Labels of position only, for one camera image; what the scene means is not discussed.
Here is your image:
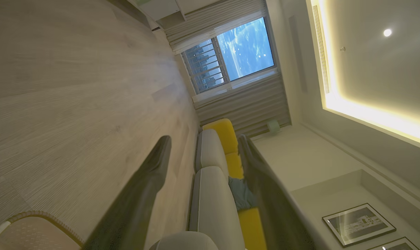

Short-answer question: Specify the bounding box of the beige pleated curtain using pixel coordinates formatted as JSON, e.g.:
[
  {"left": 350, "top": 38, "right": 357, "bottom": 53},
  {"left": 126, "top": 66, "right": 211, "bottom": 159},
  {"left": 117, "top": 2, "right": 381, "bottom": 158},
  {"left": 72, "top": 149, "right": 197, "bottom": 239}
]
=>
[
  {"left": 165, "top": 0, "right": 268, "bottom": 55},
  {"left": 193, "top": 73, "right": 292, "bottom": 138}
]

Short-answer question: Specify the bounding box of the pale green cylinder lamp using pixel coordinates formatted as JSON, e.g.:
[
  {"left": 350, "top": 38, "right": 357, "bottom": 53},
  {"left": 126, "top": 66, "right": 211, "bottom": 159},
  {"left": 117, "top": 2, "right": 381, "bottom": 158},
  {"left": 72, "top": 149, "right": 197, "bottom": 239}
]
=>
[{"left": 267, "top": 120, "right": 281, "bottom": 135}]

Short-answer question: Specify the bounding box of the grey-blue cloth garment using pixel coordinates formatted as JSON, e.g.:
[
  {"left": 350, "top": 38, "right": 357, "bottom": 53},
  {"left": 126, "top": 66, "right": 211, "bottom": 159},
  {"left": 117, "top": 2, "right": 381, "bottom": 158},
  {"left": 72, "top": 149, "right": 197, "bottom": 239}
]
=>
[{"left": 228, "top": 176, "right": 258, "bottom": 211}]

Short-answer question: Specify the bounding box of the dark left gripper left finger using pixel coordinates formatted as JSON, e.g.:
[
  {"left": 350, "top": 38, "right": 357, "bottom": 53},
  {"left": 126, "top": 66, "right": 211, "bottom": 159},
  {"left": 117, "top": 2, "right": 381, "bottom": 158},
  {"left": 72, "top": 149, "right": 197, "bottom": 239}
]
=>
[{"left": 82, "top": 135, "right": 172, "bottom": 250}]

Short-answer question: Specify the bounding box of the grey and yellow sofa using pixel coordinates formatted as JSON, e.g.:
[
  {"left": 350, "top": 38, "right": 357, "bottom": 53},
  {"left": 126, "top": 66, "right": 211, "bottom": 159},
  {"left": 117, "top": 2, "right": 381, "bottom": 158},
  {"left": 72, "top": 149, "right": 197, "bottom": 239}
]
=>
[{"left": 149, "top": 118, "right": 268, "bottom": 250}]

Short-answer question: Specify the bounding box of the long ceiling air vent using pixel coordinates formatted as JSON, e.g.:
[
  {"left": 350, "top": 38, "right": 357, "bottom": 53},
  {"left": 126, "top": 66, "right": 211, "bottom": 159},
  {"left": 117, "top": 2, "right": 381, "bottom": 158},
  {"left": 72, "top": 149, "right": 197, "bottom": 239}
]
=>
[{"left": 311, "top": 4, "right": 330, "bottom": 94}]

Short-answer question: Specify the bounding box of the white perforated laundry basket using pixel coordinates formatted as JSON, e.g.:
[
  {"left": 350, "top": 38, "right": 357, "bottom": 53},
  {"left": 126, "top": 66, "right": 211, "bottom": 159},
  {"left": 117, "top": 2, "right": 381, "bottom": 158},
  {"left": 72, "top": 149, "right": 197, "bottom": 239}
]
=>
[{"left": 0, "top": 210, "right": 85, "bottom": 250}]

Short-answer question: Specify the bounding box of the white wall cabinet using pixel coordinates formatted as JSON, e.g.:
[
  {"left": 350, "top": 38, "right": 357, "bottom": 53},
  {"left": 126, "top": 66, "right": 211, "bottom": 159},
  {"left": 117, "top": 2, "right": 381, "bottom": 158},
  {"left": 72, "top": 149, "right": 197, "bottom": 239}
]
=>
[{"left": 127, "top": 0, "right": 186, "bottom": 31}]

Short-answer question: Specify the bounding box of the window with blue sky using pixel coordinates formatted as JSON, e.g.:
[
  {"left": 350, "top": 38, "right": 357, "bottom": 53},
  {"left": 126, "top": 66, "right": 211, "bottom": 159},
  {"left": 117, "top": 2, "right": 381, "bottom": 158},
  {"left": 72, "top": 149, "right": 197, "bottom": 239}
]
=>
[{"left": 180, "top": 17, "right": 277, "bottom": 95}]

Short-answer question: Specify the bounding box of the large black framed picture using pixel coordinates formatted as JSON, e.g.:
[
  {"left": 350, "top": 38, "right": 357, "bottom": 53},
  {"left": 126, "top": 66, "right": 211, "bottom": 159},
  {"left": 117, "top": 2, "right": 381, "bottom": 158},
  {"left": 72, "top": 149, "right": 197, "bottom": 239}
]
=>
[{"left": 322, "top": 203, "right": 397, "bottom": 248}]

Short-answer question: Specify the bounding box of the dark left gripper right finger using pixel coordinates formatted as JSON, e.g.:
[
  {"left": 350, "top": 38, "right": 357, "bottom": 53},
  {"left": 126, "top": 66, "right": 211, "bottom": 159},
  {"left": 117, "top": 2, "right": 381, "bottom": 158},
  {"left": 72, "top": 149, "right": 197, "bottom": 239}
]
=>
[{"left": 237, "top": 134, "right": 316, "bottom": 250}]

